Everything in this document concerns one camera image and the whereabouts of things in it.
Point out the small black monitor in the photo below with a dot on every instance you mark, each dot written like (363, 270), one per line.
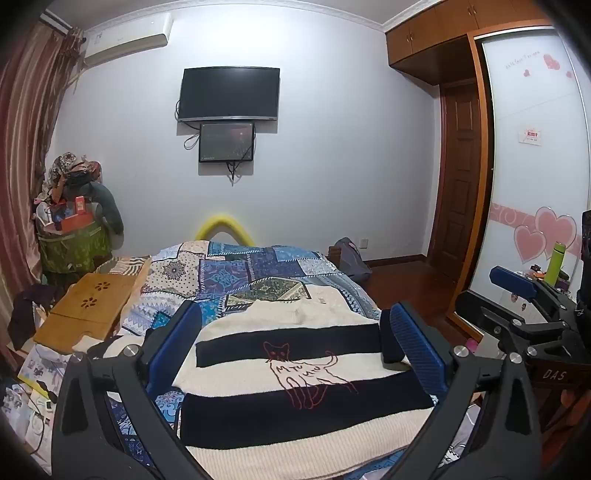
(227, 142)

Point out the white wardrobe door pink hearts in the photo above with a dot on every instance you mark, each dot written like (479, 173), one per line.
(526, 184)

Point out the green fabric bag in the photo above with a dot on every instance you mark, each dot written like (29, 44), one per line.
(74, 251)

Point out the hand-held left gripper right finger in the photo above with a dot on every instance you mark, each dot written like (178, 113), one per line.
(415, 346)

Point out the orange box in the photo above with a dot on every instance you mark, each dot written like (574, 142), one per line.
(74, 221)

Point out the pile of papers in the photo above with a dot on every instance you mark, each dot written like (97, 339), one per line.
(27, 401)

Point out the white wall outlet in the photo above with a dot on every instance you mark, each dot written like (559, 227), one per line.
(363, 243)

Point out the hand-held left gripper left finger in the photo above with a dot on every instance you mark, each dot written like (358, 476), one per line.
(178, 339)

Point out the black wall television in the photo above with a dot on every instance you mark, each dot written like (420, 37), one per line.
(228, 94)

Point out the wooden lap tray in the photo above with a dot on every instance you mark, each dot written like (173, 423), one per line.
(87, 314)

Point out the pile of patterned clothes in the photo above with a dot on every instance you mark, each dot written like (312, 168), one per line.
(69, 170)

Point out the brown wooden door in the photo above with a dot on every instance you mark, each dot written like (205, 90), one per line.
(459, 184)

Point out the green bottle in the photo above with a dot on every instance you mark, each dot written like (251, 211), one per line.
(557, 263)

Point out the dark purple cloth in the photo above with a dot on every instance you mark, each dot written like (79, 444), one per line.
(30, 314)

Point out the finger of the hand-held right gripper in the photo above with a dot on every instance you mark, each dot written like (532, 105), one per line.
(510, 278)
(480, 318)

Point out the grey bag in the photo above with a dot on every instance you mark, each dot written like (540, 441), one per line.
(353, 261)

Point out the cream navy striped sweater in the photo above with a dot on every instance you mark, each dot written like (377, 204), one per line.
(286, 406)

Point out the blue patchwork quilt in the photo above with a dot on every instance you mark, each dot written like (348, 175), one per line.
(231, 277)

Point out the striped maroon curtain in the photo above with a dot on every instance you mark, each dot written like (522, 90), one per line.
(25, 161)

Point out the white air conditioner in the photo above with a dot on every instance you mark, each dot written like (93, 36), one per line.
(124, 41)

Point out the wooden overhead cabinet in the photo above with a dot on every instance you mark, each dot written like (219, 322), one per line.
(438, 32)

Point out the yellow foam tube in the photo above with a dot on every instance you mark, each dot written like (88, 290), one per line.
(224, 224)

